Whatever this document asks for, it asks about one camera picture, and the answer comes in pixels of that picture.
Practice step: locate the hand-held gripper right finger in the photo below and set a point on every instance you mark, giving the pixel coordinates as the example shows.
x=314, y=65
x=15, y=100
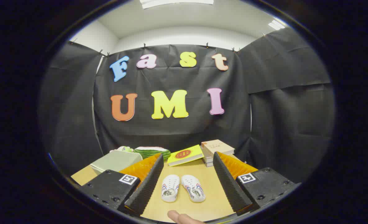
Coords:
x=229, y=183

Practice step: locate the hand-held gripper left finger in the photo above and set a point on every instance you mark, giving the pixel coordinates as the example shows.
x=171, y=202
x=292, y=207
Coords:
x=146, y=183

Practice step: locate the white canvas shoe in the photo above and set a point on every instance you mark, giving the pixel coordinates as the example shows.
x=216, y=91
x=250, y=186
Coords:
x=170, y=183
x=192, y=185

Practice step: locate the pale green fabric storage box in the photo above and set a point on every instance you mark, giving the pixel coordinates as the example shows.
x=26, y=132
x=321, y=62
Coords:
x=115, y=160

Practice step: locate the blue-edged book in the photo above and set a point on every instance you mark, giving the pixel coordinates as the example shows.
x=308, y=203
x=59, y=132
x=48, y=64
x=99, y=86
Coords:
x=208, y=164

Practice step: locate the watermelon slice plush toy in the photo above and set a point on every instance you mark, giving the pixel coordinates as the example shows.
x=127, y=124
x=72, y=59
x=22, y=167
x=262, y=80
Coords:
x=151, y=152

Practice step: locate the white book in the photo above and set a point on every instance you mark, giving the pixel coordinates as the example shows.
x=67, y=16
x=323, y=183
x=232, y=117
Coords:
x=207, y=158

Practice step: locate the tan book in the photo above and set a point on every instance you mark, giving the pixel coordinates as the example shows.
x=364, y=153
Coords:
x=216, y=146

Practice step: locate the pink and green plush toy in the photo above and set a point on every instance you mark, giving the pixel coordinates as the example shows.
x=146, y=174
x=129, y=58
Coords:
x=123, y=149

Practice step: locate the yellow book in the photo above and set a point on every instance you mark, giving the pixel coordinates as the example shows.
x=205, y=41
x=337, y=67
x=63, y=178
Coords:
x=185, y=154

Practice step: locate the small ceiling light panel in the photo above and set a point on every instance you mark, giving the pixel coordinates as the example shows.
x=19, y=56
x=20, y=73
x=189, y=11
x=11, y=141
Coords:
x=276, y=25

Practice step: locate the long ceiling light panel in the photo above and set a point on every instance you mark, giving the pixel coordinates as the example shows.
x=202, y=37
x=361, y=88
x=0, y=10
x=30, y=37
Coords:
x=174, y=2

